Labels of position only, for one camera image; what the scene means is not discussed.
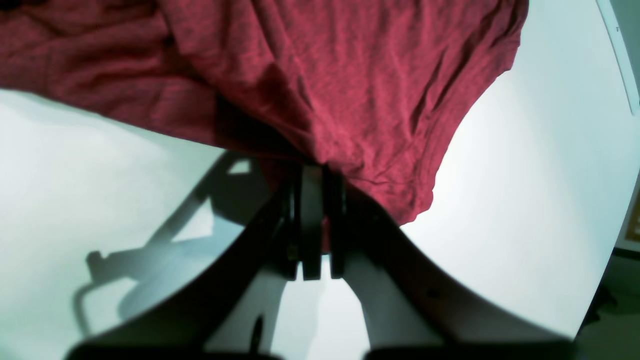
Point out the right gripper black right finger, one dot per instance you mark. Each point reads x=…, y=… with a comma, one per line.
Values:
x=414, y=309

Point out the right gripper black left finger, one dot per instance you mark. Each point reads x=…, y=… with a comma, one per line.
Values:
x=227, y=311

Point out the dark red long-sleeve T-shirt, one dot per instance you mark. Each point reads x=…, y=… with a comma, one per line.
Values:
x=375, y=89

